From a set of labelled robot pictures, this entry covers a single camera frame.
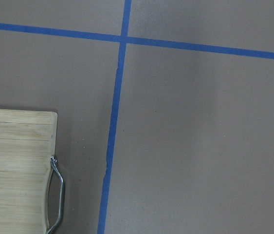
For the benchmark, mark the wooden cutting board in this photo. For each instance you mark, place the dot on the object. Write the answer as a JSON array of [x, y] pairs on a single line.
[[27, 162]]

